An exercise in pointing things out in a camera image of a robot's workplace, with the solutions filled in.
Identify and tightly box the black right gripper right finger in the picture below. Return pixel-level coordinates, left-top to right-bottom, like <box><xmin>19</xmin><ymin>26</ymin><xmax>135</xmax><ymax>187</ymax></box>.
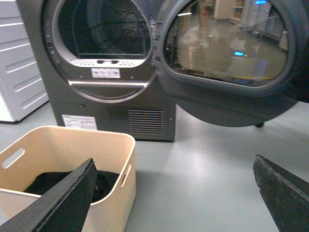
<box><xmin>253</xmin><ymin>154</ymin><xmax>309</xmax><ymax>232</ymax></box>

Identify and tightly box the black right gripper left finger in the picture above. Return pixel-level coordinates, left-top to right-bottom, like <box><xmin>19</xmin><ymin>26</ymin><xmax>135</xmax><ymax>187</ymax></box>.
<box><xmin>0</xmin><ymin>158</ymin><xmax>97</xmax><ymax>232</ymax></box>

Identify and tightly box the white appliance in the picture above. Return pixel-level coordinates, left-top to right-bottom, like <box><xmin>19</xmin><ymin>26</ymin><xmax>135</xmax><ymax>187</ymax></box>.
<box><xmin>0</xmin><ymin>0</ymin><xmax>49</xmax><ymax>123</ymax></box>

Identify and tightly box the round dryer door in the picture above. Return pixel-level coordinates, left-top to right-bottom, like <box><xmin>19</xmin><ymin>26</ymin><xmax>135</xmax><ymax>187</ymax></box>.
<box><xmin>153</xmin><ymin>0</ymin><xmax>309</xmax><ymax>127</ymax></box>

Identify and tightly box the grey front-load dryer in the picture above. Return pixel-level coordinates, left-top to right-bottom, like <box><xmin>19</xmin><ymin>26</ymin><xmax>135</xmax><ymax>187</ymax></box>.
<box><xmin>17</xmin><ymin>0</ymin><xmax>176</xmax><ymax>142</ymax></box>

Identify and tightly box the cream plastic laundry hamper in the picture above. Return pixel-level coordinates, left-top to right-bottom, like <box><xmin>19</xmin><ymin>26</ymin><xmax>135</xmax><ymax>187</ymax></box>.
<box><xmin>0</xmin><ymin>126</ymin><xmax>136</xmax><ymax>232</ymax></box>

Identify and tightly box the black printed t-shirt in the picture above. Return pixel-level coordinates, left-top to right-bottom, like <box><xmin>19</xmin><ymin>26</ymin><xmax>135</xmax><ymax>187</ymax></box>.
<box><xmin>24</xmin><ymin>170</ymin><xmax>119</xmax><ymax>203</ymax></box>

